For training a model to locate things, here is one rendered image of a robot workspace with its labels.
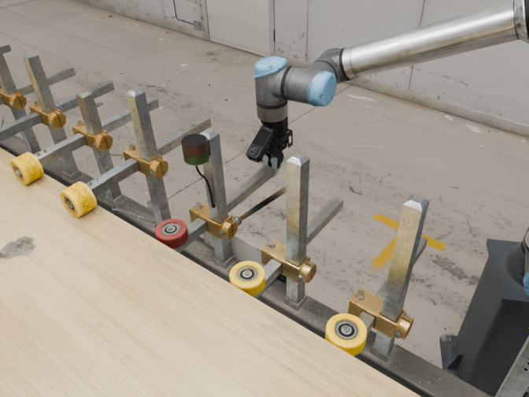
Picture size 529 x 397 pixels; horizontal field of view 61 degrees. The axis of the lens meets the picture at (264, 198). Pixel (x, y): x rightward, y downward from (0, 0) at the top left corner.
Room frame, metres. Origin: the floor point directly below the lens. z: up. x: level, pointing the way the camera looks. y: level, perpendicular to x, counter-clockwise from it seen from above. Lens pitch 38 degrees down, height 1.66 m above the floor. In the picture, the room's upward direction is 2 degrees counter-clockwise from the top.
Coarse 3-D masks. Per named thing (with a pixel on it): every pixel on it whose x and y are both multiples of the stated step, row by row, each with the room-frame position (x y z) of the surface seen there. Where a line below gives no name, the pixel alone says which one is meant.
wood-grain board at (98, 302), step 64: (0, 192) 1.03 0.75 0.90; (64, 256) 0.77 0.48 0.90; (128, 256) 0.76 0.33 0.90; (0, 320) 0.59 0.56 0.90; (64, 320) 0.58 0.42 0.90; (128, 320) 0.58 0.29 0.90; (192, 320) 0.57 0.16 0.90; (256, 320) 0.57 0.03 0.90; (0, 384) 0.45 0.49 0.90; (64, 384) 0.44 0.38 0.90; (128, 384) 0.44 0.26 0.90; (192, 384) 0.43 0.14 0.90; (256, 384) 0.43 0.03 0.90; (320, 384) 0.42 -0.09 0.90; (384, 384) 0.42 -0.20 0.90
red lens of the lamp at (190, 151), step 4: (204, 144) 0.87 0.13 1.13; (208, 144) 0.89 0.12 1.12; (184, 148) 0.87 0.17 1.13; (188, 148) 0.86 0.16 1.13; (192, 148) 0.86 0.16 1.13; (196, 148) 0.86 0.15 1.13; (200, 148) 0.86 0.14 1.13; (204, 148) 0.87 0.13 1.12; (208, 148) 0.88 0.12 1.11; (184, 152) 0.87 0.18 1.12; (188, 152) 0.86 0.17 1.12; (192, 152) 0.86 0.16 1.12; (196, 152) 0.86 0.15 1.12; (200, 152) 0.86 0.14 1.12; (204, 152) 0.87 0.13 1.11
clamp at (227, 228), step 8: (192, 208) 0.97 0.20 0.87; (208, 208) 0.96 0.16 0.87; (192, 216) 0.95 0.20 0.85; (200, 216) 0.93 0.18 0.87; (208, 216) 0.93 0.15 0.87; (208, 224) 0.92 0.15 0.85; (216, 224) 0.90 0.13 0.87; (224, 224) 0.90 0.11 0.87; (232, 224) 0.90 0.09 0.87; (216, 232) 0.90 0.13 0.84; (224, 232) 0.88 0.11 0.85; (232, 232) 0.90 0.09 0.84
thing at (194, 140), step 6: (186, 138) 0.90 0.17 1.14; (192, 138) 0.90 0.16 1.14; (198, 138) 0.89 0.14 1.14; (204, 138) 0.89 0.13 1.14; (186, 144) 0.87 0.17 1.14; (192, 144) 0.87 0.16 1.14; (198, 144) 0.87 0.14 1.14; (192, 156) 0.86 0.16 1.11; (210, 156) 0.90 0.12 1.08; (210, 162) 0.90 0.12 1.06; (210, 192) 0.90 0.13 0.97; (210, 198) 0.90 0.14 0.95
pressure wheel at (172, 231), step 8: (160, 224) 0.86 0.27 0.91; (168, 224) 0.86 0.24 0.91; (176, 224) 0.86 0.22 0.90; (184, 224) 0.86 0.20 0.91; (160, 232) 0.83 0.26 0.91; (168, 232) 0.83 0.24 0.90; (176, 232) 0.83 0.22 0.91; (184, 232) 0.83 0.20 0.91; (160, 240) 0.81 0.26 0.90; (168, 240) 0.81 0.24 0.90; (176, 240) 0.81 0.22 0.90; (184, 240) 0.83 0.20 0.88
